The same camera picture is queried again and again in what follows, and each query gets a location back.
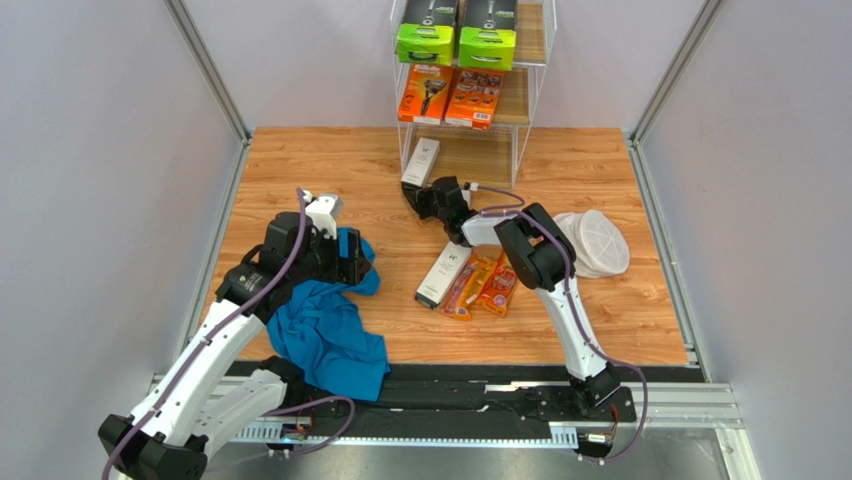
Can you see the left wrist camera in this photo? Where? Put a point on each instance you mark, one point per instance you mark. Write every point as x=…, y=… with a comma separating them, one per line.
x=323, y=210

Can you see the white tall box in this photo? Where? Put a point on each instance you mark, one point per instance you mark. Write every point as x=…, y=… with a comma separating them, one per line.
x=420, y=164
x=445, y=270

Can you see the orange razor box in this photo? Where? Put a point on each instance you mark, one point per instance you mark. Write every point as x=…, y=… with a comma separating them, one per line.
x=425, y=94
x=474, y=98

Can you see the black green razor box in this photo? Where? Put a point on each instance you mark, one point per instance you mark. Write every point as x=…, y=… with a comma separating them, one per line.
x=488, y=34
x=426, y=33

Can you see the orange disposable razor pack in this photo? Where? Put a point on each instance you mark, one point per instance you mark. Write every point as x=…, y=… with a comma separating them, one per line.
x=498, y=289

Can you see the blue cloth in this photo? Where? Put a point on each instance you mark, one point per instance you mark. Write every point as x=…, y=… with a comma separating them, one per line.
x=313, y=325

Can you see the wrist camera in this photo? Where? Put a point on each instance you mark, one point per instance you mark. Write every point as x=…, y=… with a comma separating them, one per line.
x=469, y=192
x=323, y=210

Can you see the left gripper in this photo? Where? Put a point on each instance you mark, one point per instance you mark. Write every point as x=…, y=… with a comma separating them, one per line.
x=349, y=270

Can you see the orange razor box front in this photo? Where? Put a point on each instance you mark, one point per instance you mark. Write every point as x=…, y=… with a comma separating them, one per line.
x=425, y=94

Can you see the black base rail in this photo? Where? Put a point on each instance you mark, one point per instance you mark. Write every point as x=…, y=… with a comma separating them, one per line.
x=487, y=403

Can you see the white wire shelf rack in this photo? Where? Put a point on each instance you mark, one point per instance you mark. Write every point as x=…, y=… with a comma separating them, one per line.
x=493, y=156

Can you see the orange razor box back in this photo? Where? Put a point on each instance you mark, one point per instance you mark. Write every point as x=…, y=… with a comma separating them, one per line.
x=474, y=98

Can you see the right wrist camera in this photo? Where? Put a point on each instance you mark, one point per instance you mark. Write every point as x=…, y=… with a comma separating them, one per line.
x=469, y=192

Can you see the orange toothbrush pack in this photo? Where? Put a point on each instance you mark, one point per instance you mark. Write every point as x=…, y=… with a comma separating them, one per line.
x=467, y=288

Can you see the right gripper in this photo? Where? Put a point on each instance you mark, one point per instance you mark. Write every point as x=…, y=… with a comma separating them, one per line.
x=430, y=202

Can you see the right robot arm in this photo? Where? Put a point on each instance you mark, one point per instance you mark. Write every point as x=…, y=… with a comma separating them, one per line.
x=544, y=261

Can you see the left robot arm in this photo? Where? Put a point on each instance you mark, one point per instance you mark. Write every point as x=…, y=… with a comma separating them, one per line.
x=228, y=375

